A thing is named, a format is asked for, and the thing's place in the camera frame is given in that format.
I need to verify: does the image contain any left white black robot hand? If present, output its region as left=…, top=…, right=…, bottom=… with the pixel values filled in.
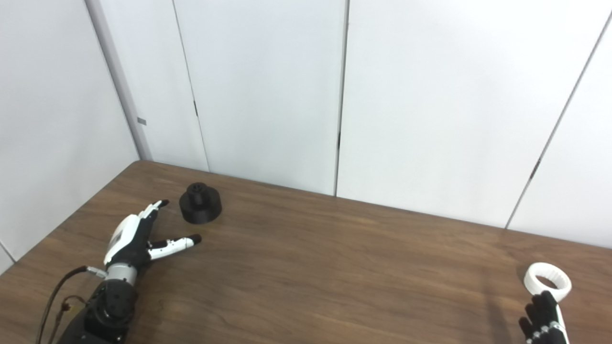
left=104, top=200, right=202, bottom=275

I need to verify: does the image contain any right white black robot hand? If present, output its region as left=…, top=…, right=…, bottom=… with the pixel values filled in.
left=519, top=290, right=569, bottom=344

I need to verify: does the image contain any white toothed plastic ring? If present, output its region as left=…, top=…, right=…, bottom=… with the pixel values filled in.
left=524, top=262, right=572, bottom=302

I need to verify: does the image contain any round black plastic part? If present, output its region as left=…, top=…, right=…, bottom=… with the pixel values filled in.
left=179, top=183, right=222, bottom=225

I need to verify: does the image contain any thick black wrist cable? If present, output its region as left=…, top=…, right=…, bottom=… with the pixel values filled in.
left=37, top=267, right=108, bottom=344

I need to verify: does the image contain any thin wire with yellow connector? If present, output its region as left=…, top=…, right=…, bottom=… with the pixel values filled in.
left=48, top=294, right=89, bottom=344

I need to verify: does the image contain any grey partition post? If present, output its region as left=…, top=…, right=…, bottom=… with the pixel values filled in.
left=85, top=0, right=153, bottom=161

